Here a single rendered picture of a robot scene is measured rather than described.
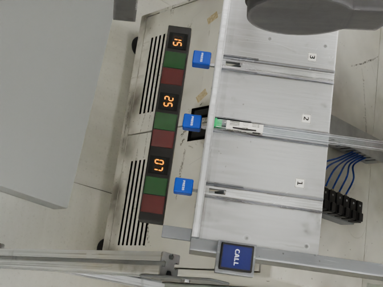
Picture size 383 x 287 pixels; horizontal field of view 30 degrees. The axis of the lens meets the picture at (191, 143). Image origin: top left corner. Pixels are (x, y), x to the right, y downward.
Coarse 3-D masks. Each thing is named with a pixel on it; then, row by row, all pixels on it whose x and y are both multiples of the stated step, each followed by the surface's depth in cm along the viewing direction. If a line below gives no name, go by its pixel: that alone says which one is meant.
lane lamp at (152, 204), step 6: (144, 198) 115; (150, 198) 115; (156, 198) 115; (162, 198) 115; (144, 204) 115; (150, 204) 115; (156, 204) 115; (162, 204) 115; (144, 210) 115; (150, 210) 115; (156, 210) 115; (162, 210) 115
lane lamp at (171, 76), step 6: (162, 72) 121; (168, 72) 121; (174, 72) 121; (180, 72) 121; (162, 78) 120; (168, 78) 120; (174, 78) 120; (180, 78) 120; (174, 84) 120; (180, 84) 120
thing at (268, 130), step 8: (224, 120) 117; (216, 128) 117; (224, 128) 117; (264, 128) 116; (272, 128) 116; (280, 128) 116; (280, 136) 117; (288, 136) 116; (296, 136) 116; (304, 136) 116; (312, 136) 116; (320, 136) 116; (328, 136) 116; (336, 136) 116; (344, 136) 116; (336, 144) 117; (344, 144) 116; (352, 144) 116; (360, 144) 116; (368, 144) 116; (376, 144) 116
